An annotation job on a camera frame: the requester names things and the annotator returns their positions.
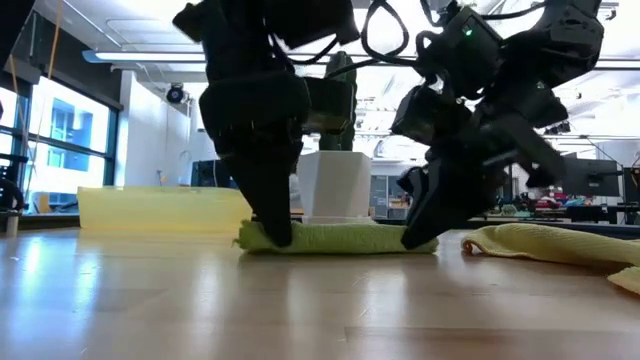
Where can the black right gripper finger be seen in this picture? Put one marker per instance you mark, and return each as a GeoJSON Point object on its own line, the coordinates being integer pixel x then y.
{"type": "Point", "coordinates": [465, 195]}
{"type": "Point", "coordinates": [415, 182]}

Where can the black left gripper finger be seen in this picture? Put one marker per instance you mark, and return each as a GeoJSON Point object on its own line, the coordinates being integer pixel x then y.
{"type": "Point", "coordinates": [265, 200]}

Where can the green microfiber towel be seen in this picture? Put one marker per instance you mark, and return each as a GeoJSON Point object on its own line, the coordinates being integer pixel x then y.
{"type": "Point", "coordinates": [340, 237]}

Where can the yellow microfiber towel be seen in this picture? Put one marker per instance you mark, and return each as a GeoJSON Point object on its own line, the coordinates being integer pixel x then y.
{"type": "Point", "coordinates": [550, 245]}

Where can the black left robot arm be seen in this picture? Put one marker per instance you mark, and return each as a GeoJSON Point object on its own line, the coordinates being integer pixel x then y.
{"type": "Point", "coordinates": [235, 35]}

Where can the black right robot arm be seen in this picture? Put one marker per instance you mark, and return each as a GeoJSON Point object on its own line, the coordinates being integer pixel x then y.
{"type": "Point", "coordinates": [560, 40]}

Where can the yellow plastic basket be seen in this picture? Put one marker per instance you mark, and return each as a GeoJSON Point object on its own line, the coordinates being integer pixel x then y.
{"type": "Point", "coordinates": [160, 207]}

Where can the small black monitor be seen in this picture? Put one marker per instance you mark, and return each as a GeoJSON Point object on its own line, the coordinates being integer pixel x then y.
{"type": "Point", "coordinates": [210, 174]}

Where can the white plant pot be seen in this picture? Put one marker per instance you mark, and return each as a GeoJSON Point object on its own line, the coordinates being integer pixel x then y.
{"type": "Point", "coordinates": [335, 185]}

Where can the wide black monitor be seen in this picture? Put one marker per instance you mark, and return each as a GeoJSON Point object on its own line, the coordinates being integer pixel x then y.
{"type": "Point", "coordinates": [592, 177]}

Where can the long ceiling light fixture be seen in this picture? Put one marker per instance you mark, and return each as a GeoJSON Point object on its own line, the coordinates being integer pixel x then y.
{"type": "Point", "coordinates": [145, 56]}

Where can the black framed window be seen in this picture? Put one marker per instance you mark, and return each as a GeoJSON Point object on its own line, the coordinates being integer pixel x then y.
{"type": "Point", "coordinates": [75, 135]}

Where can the black chair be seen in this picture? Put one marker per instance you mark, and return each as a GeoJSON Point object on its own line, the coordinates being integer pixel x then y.
{"type": "Point", "coordinates": [10, 190]}

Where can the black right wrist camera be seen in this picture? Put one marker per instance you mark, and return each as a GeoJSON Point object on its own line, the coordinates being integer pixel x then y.
{"type": "Point", "coordinates": [430, 115]}

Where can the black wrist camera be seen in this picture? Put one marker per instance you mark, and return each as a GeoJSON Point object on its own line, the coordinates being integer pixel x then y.
{"type": "Point", "coordinates": [430, 115]}
{"type": "Point", "coordinates": [327, 105]}

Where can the black ceiling-mounted camera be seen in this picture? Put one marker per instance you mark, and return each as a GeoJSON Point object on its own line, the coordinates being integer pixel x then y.
{"type": "Point", "coordinates": [175, 94]}

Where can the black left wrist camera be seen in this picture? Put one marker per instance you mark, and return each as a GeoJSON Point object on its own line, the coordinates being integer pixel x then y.
{"type": "Point", "coordinates": [327, 105]}

